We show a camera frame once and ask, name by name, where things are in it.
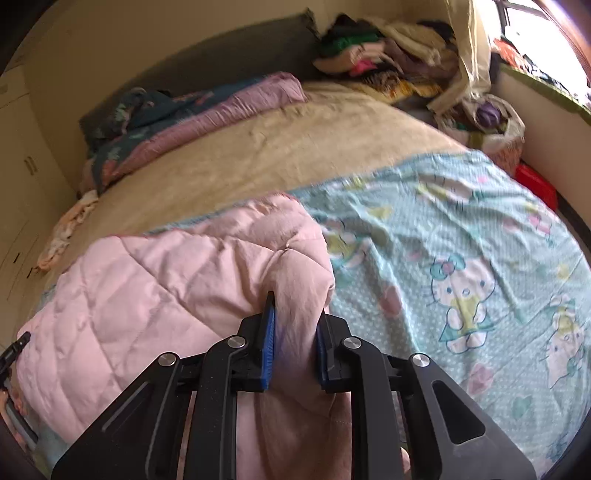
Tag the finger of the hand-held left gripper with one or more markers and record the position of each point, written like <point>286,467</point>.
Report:
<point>14,348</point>

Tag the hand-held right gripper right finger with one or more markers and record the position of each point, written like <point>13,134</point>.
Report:
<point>322,353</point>

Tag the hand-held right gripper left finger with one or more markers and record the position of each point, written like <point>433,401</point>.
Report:
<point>270,341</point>

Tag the pink quilted jacket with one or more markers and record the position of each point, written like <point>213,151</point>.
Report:
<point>161,286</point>

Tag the white plastic bag of clothes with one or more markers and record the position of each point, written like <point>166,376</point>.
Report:
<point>485,120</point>

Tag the pile of mixed clothes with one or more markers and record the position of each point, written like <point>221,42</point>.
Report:
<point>383,55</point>

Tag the peach floral cloth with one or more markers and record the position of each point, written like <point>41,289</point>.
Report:
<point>64,230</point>

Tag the white wardrobe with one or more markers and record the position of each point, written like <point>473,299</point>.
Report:
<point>23,184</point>

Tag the beige bed sheet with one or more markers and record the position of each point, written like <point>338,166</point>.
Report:
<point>277,152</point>

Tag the teal cartoon cat printed blanket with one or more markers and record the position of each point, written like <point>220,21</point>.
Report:
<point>461,207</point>

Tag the mauve quilt with floral side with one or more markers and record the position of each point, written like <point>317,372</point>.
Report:
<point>207,115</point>

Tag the red box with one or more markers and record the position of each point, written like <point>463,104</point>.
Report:
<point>535,184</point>

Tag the dark grey headboard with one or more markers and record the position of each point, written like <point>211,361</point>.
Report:
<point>207,60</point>

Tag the cream curtain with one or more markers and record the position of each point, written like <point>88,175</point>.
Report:
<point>466,46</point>

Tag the green window sill cloth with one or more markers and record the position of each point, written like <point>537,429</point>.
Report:
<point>540,87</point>

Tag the bright window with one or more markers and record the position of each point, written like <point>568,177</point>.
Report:
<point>531,23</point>

